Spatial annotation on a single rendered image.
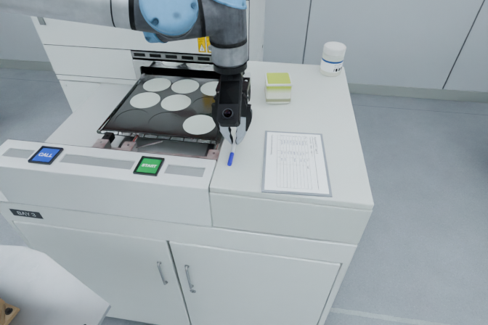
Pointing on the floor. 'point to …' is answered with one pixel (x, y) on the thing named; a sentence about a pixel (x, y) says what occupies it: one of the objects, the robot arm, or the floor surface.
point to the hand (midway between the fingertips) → (234, 141)
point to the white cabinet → (189, 268)
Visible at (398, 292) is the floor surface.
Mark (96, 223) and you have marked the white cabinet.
